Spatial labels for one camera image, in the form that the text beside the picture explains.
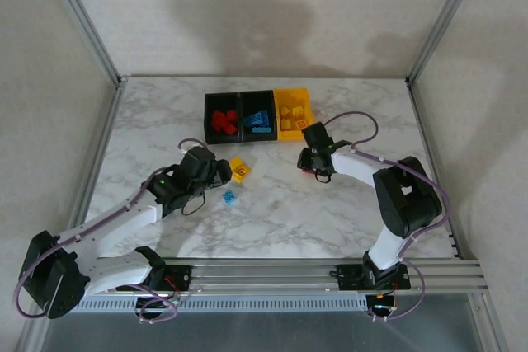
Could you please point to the red lego brick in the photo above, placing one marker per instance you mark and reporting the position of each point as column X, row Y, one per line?
column 308, row 170
column 230, row 118
column 215, row 118
column 229, row 131

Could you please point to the long blue lego brick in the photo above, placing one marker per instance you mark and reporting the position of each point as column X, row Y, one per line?
column 260, row 130

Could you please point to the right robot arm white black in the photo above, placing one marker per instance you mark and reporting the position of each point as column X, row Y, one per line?
column 359, row 166

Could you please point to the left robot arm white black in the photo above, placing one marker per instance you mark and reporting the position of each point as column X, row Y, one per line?
column 119, row 224

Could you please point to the small blue printed lego brick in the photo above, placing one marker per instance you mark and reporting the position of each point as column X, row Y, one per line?
column 229, row 198

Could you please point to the yellow plastic bin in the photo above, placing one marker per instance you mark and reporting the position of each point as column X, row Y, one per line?
column 290, row 96

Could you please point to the large yellow printed lego brick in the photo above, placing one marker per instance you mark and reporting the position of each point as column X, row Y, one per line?
column 240, row 170

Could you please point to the black plastic bin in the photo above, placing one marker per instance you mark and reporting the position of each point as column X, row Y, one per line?
column 212, row 100
column 255, row 100

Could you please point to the small board with green light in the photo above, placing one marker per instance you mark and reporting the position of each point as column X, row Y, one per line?
column 385, row 304

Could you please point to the aluminium side rail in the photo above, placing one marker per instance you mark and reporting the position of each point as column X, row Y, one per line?
column 109, row 121
column 429, row 142

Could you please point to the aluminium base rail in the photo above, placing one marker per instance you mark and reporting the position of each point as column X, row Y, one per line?
column 264, row 273

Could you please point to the aluminium frame post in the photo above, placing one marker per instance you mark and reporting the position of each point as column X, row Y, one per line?
column 81, row 18
column 445, row 18

